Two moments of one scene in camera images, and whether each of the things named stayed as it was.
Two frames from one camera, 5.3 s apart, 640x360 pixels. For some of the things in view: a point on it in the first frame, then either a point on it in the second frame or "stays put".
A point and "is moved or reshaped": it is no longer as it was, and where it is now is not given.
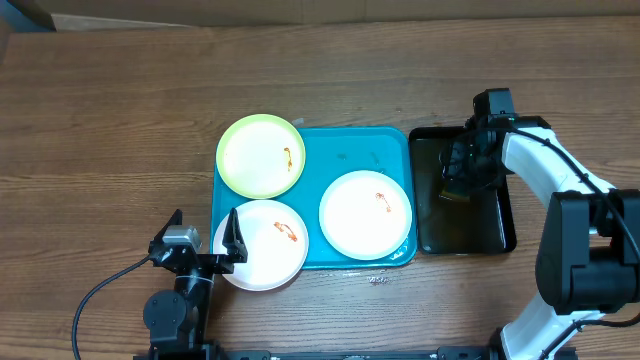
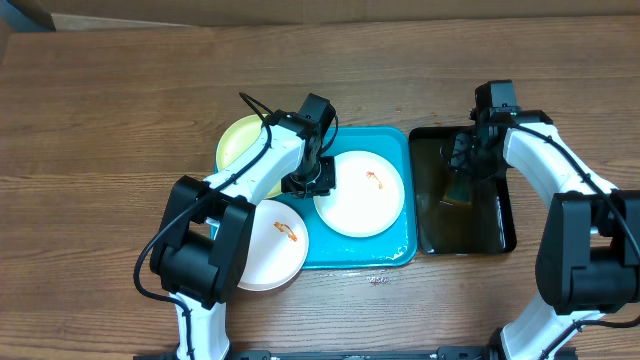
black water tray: (460, 210) stays put
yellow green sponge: (456, 197) stays put
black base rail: (206, 352) stays put
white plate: (365, 215) is moved or reshaped
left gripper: (235, 249) to (325, 188)
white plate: (276, 241) stays put
